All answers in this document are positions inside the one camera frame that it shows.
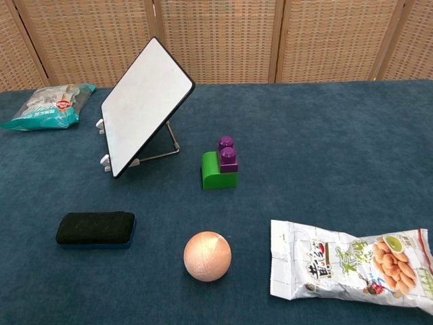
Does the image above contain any dark teal tablecloth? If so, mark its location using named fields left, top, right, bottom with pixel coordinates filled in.
left=0, top=79, right=433, bottom=325

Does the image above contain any white magnetic whiteboard black frame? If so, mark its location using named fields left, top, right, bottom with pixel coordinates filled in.
left=100, top=36, right=196, bottom=180

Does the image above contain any wooden woven folding screen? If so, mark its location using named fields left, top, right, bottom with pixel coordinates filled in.
left=0, top=0, right=433, bottom=93

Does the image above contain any green toy building block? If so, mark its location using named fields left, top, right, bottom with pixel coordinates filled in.
left=201, top=151, right=240, bottom=190

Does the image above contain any pink peach ball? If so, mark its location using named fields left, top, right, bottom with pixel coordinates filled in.
left=183, top=231, right=233, bottom=282

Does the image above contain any purple toy building block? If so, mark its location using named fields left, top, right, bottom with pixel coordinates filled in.
left=217, top=135, right=240, bottom=175

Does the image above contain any black felt blue eraser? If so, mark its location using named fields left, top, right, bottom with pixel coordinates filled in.
left=55, top=211, right=137, bottom=251

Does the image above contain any teal white snack bag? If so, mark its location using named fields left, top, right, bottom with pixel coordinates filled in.
left=0, top=83, right=97, bottom=132

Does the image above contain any white peanut snack bag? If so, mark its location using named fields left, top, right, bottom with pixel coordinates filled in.
left=269, top=219, right=433, bottom=314

